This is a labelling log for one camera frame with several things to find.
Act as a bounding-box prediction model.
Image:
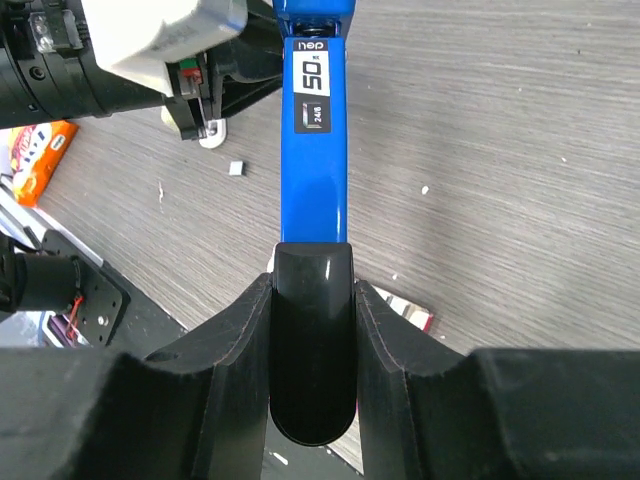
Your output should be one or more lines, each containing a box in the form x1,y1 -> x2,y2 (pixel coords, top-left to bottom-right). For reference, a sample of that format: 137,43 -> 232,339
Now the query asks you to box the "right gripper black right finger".
355,281 -> 639,479

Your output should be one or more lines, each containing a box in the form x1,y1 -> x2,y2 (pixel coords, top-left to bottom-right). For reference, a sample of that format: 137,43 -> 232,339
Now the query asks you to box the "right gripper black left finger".
1,274 -> 271,479

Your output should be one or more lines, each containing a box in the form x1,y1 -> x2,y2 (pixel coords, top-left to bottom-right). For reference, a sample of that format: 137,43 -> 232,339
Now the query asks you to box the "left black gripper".
164,1 -> 283,140

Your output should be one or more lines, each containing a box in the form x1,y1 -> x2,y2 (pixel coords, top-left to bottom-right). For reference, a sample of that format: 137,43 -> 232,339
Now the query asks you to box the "white beige stapler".
160,106 -> 227,150

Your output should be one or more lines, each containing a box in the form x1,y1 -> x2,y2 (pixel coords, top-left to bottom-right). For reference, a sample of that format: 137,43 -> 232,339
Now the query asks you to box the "small grey staple strip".
229,160 -> 246,176

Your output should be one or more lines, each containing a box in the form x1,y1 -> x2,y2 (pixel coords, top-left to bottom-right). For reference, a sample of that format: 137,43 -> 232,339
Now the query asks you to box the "blue stapler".
269,1 -> 357,447

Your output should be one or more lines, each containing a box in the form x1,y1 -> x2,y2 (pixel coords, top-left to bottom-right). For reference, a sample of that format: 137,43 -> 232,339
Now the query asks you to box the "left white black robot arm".
1,1 -> 283,140

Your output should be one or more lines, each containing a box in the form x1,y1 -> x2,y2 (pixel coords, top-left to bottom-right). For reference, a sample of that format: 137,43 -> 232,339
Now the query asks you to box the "red white staple box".
375,287 -> 434,333

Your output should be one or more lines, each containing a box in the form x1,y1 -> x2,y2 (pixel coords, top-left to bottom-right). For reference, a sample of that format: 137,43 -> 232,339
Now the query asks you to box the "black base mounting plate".
0,229 -> 189,351

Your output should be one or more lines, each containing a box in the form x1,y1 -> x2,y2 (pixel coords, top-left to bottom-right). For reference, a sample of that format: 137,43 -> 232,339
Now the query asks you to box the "colourful snack packet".
8,120 -> 79,208

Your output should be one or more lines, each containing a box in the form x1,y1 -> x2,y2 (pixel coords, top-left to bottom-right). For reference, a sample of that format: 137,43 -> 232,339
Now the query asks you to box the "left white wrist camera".
82,0 -> 248,97

